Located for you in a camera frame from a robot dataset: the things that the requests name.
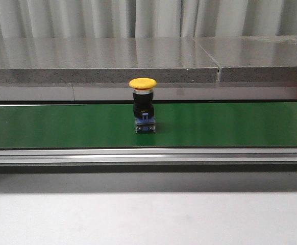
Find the grey stone slab left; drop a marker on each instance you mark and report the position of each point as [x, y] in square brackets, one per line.
[103, 60]

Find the grey stone slab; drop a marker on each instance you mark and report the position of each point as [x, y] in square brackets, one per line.
[103, 60]
[253, 59]

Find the grey stone slab right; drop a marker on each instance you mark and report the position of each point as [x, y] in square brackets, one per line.
[253, 59]

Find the green conveyor belt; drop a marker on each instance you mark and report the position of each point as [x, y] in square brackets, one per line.
[177, 125]

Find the grey pleated curtain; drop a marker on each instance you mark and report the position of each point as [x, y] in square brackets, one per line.
[100, 19]

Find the aluminium conveyor side rail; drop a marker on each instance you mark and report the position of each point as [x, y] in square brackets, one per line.
[147, 156]

